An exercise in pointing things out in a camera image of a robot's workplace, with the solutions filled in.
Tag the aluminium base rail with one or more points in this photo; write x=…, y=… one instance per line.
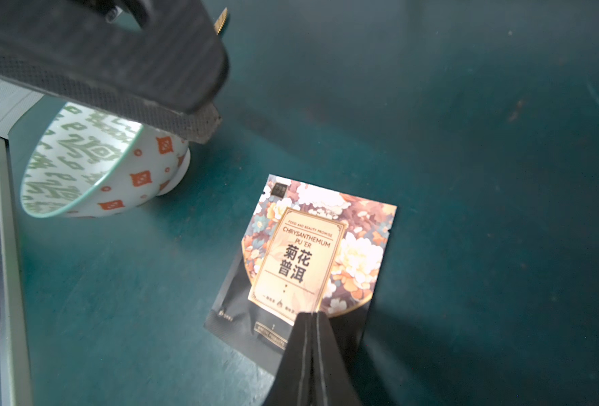
x=15, y=379

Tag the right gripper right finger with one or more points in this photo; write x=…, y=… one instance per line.
x=312, y=371

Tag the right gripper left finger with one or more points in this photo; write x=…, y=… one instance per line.
x=165, y=73

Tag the green patterned round bowl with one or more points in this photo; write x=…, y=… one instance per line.
x=90, y=164

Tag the green table mat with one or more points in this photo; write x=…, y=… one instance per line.
x=479, y=120

